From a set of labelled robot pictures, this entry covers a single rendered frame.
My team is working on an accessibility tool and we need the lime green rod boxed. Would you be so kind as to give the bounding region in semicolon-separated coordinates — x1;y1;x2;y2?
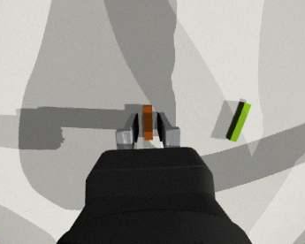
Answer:
226;102;251;142

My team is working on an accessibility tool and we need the orange rod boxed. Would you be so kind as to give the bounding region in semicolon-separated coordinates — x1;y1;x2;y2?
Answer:
143;105;153;141

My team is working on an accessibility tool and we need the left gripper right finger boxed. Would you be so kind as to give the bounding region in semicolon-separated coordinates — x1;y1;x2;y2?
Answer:
157;112;181;148

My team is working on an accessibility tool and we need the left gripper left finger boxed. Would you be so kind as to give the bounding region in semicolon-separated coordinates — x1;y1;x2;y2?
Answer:
115;113;139;149

